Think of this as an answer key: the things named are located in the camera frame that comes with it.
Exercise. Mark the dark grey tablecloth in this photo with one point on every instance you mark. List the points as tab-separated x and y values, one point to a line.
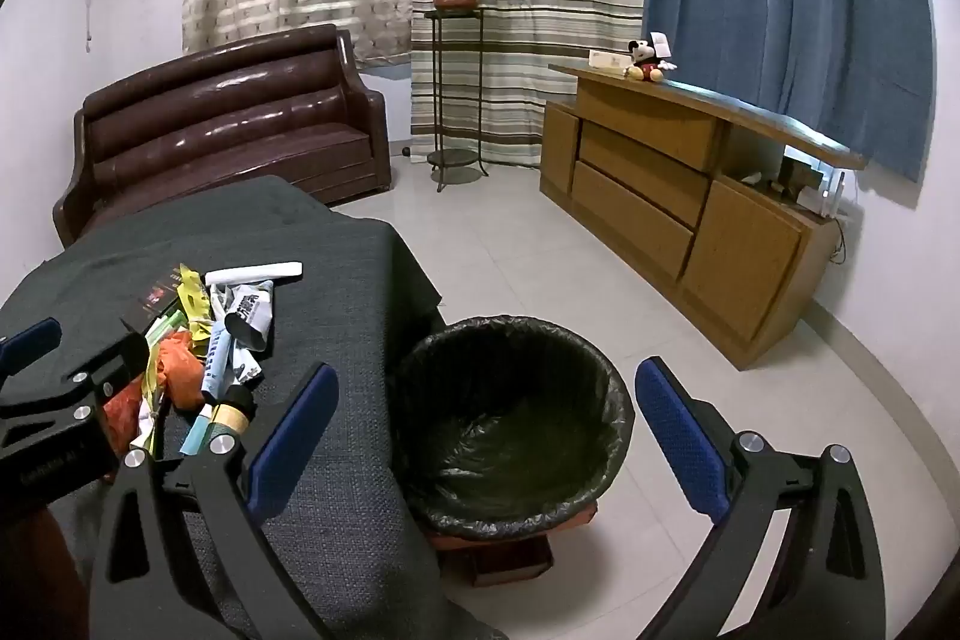
322	265

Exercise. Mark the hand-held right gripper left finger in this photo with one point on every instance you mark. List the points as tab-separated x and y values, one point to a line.
294	436

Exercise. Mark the white plastic stick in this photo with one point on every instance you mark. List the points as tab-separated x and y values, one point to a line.
255	272

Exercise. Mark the white paper tag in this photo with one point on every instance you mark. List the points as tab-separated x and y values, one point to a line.
661	44

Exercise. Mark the black metal plant stand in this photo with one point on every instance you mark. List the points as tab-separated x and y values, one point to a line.
454	160

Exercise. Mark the white tube with blue print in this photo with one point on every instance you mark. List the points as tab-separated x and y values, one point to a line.
216	362

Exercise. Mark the person's left forearm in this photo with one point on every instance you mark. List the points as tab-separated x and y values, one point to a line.
34	580

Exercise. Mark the wooden cabinet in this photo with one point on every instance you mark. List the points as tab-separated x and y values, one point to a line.
637	190

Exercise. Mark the tan bottle with black cap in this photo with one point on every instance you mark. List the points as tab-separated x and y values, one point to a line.
229	415

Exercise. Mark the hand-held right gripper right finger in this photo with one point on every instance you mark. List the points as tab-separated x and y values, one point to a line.
679	431

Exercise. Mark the beige tissue box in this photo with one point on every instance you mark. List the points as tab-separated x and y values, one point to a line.
604	59

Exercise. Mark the yellow wrapper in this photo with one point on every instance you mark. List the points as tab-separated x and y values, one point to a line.
191	295

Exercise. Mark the dark small box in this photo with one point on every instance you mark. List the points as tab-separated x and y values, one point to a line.
795	175

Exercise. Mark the grey white pouch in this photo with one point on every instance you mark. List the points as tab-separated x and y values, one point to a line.
251	314

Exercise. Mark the red wrapper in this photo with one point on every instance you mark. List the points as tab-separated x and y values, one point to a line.
124	415

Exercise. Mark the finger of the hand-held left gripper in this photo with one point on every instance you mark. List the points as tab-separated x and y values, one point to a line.
30	341
112	364

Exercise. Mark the teal tube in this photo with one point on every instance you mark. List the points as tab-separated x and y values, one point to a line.
196	437

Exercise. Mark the mouse plush toy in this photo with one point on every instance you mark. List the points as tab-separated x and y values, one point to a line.
645	59

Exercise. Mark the orange plastic bag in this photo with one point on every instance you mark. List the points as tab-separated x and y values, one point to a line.
184	374

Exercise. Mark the brown wooden stool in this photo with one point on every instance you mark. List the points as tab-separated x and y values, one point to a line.
510	561

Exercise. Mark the bin with black bag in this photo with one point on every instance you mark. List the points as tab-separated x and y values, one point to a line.
517	400

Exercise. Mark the brown leather sofa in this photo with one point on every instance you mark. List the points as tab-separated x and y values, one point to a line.
225	123

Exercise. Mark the white router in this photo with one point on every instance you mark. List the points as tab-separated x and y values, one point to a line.
825	197

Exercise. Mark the striped curtain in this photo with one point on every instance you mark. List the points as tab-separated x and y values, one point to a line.
540	10

